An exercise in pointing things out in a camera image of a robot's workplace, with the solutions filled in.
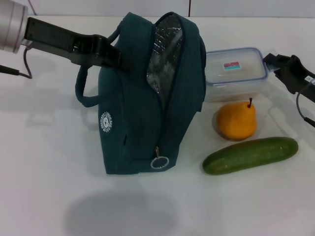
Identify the green cucumber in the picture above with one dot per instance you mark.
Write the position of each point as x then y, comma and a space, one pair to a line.
246, 157

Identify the dark teal insulated lunch bag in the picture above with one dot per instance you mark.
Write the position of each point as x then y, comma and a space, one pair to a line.
137, 123

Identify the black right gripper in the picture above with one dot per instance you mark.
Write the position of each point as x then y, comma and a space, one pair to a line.
297, 76

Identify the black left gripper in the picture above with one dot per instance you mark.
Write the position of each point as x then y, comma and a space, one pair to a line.
61, 41

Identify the orange pear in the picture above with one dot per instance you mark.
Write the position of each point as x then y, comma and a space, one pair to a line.
236, 123

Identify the clear plastic box blue rim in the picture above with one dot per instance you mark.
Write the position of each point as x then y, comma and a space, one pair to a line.
233, 81

